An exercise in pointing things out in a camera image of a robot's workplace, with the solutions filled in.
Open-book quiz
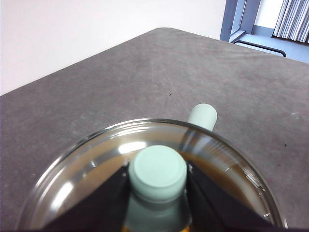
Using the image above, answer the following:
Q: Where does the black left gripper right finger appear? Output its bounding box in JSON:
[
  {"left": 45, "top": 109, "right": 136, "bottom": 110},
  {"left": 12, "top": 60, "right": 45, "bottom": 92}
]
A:
[{"left": 185, "top": 159, "right": 278, "bottom": 231}]

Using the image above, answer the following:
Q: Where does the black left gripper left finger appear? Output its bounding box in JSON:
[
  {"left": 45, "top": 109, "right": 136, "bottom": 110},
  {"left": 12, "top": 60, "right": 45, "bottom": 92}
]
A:
[{"left": 43, "top": 163, "right": 131, "bottom": 231}]

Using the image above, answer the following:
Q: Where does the glass pot lid green knob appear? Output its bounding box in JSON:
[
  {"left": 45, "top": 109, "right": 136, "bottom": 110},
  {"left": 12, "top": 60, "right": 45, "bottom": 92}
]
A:
[{"left": 15, "top": 118, "right": 289, "bottom": 232}]

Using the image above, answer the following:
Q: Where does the black metal tube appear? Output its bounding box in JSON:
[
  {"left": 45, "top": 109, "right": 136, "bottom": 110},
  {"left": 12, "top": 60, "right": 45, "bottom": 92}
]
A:
[{"left": 234, "top": 40, "right": 287, "bottom": 58}]

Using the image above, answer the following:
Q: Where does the striped grey curtain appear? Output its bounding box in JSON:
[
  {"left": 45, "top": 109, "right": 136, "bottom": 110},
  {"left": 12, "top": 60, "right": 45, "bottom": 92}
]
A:
[{"left": 271, "top": 0, "right": 309, "bottom": 44}]

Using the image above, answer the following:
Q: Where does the mint green handled pot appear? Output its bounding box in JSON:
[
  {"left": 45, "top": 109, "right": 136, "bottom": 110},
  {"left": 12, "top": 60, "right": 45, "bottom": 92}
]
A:
[{"left": 187, "top": 103, "right": 218, "bottom": 131}]

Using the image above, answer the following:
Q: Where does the blue-grey door frame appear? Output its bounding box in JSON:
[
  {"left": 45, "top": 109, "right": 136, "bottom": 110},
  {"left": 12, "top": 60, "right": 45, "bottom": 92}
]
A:
[{"left": 219, "top": 0, "right": 261, "bottom": 44}]

